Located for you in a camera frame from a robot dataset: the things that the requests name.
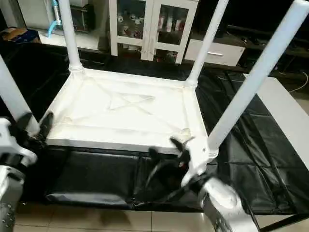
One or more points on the white plastic table leg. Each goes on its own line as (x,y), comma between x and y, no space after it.
(70,34)
(14,96)
(256,77)
(205,43)

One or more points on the white plastic table top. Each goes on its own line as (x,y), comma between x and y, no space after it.
(125,111)

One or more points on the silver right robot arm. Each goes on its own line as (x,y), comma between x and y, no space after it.
(227,203)

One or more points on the black work mat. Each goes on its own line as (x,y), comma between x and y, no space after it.
(260,140)

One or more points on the brown cardboard box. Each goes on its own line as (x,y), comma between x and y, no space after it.
(19,35)

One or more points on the white drawer unit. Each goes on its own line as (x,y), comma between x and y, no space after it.
(217,53)

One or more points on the light blue mop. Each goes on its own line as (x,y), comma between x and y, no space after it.
(54,21)

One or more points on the white appliance cabinet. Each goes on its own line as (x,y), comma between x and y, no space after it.
(38,12)

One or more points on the white flat sheet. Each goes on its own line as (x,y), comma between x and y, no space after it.
(289,111)

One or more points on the white glass door cabinet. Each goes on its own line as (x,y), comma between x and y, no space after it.
(145,26)

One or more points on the black stand leg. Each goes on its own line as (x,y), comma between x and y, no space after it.
(285,223)

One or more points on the black tv cabinet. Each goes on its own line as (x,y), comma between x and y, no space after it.
(251,24)

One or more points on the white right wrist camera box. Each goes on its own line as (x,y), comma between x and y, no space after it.
(197,154)

